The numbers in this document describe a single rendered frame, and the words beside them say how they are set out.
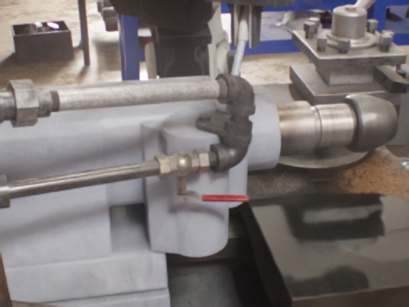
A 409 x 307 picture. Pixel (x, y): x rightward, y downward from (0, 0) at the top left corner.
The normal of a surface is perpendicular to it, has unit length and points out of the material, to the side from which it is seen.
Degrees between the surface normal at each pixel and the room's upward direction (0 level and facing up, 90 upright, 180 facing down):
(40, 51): 90
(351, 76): 90
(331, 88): 0
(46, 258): 66
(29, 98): 57
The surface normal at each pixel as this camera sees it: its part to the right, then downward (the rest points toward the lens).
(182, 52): 0.17, 0.67
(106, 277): 0.16, -0.02
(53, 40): 0.33, 0.44
